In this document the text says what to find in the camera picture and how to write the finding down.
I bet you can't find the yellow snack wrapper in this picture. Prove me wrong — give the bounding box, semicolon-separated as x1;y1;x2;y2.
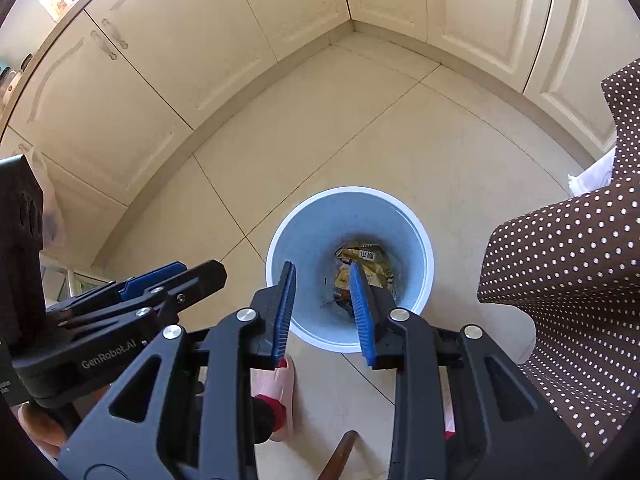
334;244;396;288

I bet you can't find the brown snack wrapper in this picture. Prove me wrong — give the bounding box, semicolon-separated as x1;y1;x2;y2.
334;266;361;307

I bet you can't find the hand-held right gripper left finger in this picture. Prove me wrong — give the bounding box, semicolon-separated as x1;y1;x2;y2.
59;261;298;480

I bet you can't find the white cloth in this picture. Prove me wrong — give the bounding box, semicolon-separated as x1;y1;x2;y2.
566;149;616;197

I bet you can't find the blue plastic trash bin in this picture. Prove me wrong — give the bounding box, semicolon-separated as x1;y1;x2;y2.
265;187;435;353

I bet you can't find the wooden chair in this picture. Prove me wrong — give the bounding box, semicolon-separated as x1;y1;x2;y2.
319;430;359;480

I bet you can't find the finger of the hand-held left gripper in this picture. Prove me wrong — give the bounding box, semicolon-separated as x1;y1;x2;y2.
59;259;228;333
46;261;190;317

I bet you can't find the brown polka dot tablecloth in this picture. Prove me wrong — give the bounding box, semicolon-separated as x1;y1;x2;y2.
477;57;640;466

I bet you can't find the pink slipper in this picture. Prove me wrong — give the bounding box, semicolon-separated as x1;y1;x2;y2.
250;355;297;442

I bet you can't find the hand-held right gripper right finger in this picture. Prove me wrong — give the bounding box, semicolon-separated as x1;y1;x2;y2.
348;261;588;480

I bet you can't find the translucent plastic bag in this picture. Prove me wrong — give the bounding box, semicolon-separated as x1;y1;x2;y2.
25;146;66;250

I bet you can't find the person's left hand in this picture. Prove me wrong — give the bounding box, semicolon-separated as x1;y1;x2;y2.
19;402;68;461

